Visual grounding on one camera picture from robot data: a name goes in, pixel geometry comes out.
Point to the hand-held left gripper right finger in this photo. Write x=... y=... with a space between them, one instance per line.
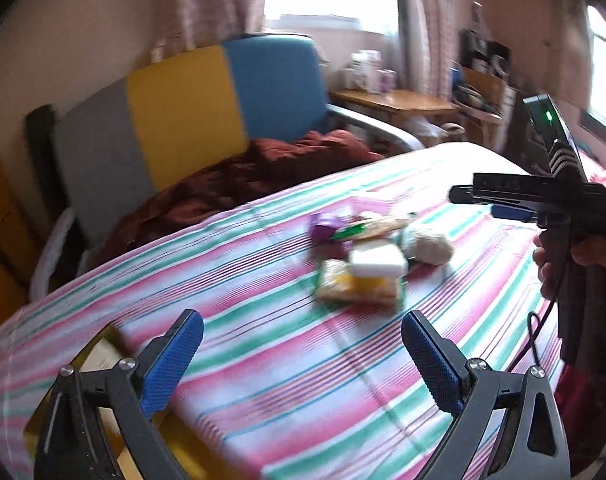
x=430 y=360

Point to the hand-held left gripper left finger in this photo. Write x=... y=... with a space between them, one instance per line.
x=175 y=360

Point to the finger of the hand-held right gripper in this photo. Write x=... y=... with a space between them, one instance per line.
x=498 y=189
x=513 y=211

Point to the gold tin box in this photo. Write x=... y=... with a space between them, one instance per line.
x=100 y=355

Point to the white plastic bag bundle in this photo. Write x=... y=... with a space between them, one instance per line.
x=430 y=247

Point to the small purple packet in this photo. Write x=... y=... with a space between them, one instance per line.
x=325 y=225

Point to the person's right hand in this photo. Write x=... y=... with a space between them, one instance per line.
x=547 y=272

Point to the striped bed sheet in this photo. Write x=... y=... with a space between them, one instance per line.
x=283 y=360

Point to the wooden side table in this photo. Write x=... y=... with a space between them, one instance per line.
x=398 y=102

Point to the pale pink carton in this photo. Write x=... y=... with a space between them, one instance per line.
x=386 y=81

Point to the person's red clothing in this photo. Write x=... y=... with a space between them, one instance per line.
x=588 y=410

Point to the patterned pink curtain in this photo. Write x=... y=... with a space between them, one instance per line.
x=218 y=0
x=428 y=25

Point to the white carton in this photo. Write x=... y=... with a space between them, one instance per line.
x=365 y=66

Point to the dark red blanket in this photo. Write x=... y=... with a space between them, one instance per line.
x=223 y=175

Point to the black rolled mat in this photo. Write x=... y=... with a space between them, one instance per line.
x=39 y=145

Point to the grey bed rail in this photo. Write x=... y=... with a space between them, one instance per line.
x=378 y=125

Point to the white bed rail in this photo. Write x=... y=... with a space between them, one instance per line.
x=50 y=255

